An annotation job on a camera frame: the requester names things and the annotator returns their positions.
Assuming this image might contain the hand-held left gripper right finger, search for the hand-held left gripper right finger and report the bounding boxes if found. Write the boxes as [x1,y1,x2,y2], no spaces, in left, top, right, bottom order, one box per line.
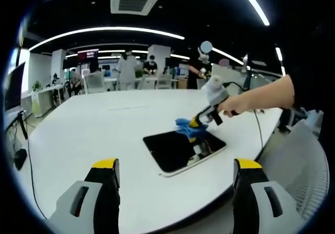
[232,158,302,234]

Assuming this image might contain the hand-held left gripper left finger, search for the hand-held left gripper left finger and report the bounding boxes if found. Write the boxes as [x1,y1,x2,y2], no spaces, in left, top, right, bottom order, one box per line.
[47,158,121,234]

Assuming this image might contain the blue cleaning cloth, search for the blue cleaning cloth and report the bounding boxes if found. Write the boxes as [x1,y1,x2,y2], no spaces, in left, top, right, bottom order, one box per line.
[174,117,209,142]

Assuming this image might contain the person's right hand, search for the person's right hand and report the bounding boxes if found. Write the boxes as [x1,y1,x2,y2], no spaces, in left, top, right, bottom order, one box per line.
[219,94,252,118]

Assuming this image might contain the white partition board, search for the white partition board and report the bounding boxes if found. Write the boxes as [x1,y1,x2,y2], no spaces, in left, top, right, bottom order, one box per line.
[210,63,247,83]

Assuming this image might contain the straight ceiling light strip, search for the straight ceiling light strip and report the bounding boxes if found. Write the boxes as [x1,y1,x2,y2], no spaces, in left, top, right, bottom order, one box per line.
[211,47,244,65]
[231,0,271,27]

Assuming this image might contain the grey metal stand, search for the grey metal stand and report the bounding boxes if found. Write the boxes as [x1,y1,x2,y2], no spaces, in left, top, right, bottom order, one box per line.
[242,53,252,88]

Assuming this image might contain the white background office chair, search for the white background office chair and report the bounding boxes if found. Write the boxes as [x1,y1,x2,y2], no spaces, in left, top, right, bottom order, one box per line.
[84,72,106,94]
[156,74,173,90]

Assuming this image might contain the white mesh office chair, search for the white mesh office chair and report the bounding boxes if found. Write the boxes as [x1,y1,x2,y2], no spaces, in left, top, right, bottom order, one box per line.
[258,118,331,222]

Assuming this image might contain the black computer mouse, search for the black computer mouse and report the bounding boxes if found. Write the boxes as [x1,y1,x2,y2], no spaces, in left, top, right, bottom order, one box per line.
[14,148,28,171]

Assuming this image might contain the white office desk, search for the white office desk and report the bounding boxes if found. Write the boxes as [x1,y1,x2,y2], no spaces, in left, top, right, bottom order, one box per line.
[30,84,65,117]

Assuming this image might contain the ceiling air conditioner vent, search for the ceiling air conditioner vent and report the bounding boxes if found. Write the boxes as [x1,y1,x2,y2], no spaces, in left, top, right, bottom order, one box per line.
[110,0,160,16]

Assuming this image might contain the long curved ceiling light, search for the long curved ceiling light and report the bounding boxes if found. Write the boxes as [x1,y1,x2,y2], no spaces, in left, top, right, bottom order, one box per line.
[28,26,185,52]

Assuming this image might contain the black computer monitor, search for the black computer monitor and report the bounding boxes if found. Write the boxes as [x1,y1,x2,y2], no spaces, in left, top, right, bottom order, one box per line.
[4,62,26,112]

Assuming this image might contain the black mouse cable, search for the black mouse cable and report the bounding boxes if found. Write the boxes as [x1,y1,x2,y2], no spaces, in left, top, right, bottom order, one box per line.
[23,113,48,219]

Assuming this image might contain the red wall screen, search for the red wall screen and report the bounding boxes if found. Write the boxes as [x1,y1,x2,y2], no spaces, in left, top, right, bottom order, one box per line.
[77,49,99,62]

